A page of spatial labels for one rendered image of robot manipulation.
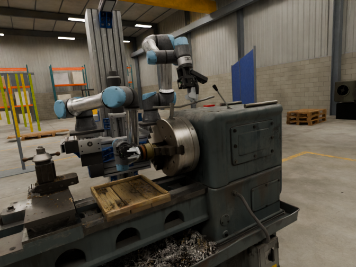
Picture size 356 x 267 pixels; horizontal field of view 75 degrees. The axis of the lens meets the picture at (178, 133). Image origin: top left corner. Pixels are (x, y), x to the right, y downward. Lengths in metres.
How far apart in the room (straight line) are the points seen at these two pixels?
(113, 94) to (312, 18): 11.46
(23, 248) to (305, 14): 12.34
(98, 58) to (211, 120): 1.11
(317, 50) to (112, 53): 10.71
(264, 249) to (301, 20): 11.53
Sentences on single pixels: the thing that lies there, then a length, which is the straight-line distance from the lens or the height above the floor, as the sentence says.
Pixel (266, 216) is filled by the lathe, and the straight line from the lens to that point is 1.62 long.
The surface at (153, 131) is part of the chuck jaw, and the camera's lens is 1.26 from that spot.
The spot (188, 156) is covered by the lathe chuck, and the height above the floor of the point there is 1.05.
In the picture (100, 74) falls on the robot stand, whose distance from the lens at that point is 1.93.
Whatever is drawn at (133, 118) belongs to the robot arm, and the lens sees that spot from 1.47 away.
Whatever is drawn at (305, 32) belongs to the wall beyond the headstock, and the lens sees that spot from 12.38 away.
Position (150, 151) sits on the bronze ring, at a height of 1.09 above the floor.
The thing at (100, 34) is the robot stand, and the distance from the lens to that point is 2.00.
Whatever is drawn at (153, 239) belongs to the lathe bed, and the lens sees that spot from 1.20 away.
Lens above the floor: 1.36
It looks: 10 degrees down
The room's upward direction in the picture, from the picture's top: 5 degrees counter-clockwise
